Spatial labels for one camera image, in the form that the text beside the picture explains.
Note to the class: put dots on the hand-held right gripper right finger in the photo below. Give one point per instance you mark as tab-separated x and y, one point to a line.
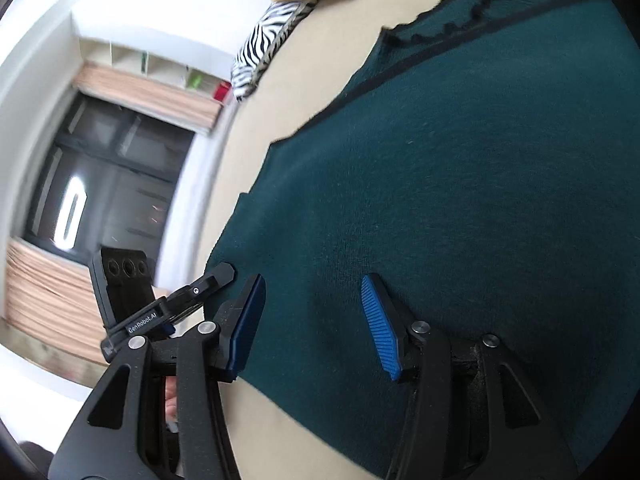
380	330

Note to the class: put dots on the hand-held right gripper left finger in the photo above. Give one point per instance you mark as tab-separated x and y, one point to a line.
247	325

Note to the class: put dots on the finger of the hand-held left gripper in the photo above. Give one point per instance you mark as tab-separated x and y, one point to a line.
215	280

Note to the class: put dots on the dark green sweater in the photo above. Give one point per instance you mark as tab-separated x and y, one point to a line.
450	185

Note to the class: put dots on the beige striped curtain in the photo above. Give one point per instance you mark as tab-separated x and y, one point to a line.
50	300
150	97

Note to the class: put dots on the dark window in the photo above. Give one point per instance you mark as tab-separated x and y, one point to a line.
115	180

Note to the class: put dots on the red box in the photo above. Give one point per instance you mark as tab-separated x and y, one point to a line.
221	93

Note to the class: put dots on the green container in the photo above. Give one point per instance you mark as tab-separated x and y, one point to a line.
196	80

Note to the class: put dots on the bed with beige sheet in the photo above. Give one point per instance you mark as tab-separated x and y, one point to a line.
320	70

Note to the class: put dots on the zebra print pillow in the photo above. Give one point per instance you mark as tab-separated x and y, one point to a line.
265	45

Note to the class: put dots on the white wall shelf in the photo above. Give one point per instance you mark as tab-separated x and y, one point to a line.
165	62

